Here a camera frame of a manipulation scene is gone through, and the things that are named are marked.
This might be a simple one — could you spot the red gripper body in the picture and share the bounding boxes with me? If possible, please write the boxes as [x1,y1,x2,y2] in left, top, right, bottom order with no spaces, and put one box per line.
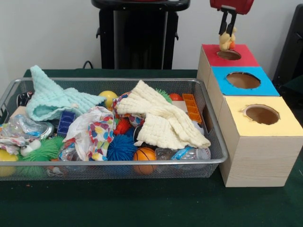
[210,0,255,15]

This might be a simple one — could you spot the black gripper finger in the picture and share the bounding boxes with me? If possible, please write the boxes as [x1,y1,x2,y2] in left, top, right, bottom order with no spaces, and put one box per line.
[218,10,230,36]
[226,14,238,38]

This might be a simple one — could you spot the yellow plush duck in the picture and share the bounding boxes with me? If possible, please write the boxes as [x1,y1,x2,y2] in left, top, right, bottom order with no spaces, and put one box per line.
[219,26,238,52]

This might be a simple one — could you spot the cream quilted cloth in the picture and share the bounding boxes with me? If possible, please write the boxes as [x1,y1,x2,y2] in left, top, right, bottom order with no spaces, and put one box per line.
[116,79,211,149]

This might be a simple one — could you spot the small colourful dotted cloth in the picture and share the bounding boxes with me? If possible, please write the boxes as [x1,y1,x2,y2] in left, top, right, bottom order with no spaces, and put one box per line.
[113,92,145,127]

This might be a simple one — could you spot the mint quilted cloth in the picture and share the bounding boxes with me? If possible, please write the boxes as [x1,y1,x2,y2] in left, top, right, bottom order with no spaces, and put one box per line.
[25,65,107,122]

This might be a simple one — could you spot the wooden box with three holes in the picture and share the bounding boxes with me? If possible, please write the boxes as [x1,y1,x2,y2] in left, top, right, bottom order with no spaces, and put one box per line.
[196,43,303,188]

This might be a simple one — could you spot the clear mesh bin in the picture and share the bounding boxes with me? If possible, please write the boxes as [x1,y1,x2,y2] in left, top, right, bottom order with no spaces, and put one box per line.
[0,77,230,182]

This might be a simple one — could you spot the black chair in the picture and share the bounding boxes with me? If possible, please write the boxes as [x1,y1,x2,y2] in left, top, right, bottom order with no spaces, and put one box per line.
[272,3,303,95]

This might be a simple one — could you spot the orange toy brick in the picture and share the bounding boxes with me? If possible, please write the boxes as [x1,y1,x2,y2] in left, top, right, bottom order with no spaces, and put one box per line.
[182,94,203,124]

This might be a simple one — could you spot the plain green spiky ball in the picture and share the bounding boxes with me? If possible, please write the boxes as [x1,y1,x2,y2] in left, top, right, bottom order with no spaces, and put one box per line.
[155,88,173,104]

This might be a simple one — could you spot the yellow ball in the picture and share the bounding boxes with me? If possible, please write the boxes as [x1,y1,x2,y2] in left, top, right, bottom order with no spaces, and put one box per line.
[98,90,118,109]

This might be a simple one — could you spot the orange toy basketball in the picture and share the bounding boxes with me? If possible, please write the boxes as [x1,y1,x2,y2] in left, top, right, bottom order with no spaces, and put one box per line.
[133,147,158,175]

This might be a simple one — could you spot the blue spiky ball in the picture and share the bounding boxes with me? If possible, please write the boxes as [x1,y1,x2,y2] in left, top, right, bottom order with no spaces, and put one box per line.
[106,134,138,162]

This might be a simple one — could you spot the large colourful dotted cloth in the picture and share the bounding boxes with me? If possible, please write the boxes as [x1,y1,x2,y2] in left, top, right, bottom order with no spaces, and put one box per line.
[63,106,116,161]

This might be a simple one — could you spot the blue toy brick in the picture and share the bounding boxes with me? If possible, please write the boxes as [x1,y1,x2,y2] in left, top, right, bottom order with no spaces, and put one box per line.
[56,110,76,138]

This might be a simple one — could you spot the dark green table cloth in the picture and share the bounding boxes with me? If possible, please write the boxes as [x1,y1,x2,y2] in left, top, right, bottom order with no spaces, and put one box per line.
[0,68,303,227]

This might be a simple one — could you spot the green spiky ball with eyes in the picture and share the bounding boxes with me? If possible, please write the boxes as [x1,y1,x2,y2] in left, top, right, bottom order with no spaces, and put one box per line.
[18,137,66,163]

